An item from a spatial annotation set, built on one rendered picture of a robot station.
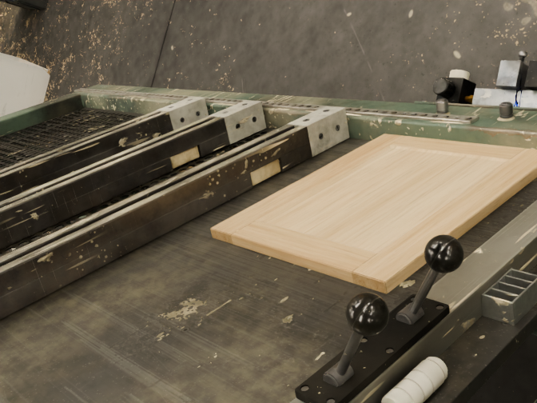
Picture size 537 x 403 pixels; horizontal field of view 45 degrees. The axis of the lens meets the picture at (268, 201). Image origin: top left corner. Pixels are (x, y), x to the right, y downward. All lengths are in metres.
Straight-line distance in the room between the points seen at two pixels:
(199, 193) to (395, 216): 0.38
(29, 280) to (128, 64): 3.09
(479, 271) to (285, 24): 2.36
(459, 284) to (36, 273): 0.64
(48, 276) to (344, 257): 0.47
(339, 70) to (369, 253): 1.89
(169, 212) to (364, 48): 1.68
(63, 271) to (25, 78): 3.90
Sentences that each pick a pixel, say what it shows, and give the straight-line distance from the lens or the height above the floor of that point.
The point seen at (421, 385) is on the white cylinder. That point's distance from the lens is 0.69.
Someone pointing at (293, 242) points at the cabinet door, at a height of 1.29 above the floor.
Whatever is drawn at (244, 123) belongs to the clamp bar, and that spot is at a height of 0.96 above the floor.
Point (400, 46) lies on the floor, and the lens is 2.61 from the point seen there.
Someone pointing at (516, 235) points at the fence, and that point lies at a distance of 0.91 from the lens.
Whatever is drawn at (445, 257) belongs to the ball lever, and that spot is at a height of 1.46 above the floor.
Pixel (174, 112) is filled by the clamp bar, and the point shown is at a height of 1.01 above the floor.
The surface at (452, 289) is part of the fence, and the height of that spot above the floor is 1.32.
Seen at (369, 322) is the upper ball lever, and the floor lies 1.56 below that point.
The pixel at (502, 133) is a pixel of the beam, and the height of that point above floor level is 0.90.
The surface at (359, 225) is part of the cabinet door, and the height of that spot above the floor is 1.21.
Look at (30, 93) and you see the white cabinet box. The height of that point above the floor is 0.11.
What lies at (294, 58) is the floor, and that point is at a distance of 2.98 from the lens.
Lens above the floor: 2.02
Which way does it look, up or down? 44 degrees down
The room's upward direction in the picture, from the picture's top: 81 degrees counter-clockwise
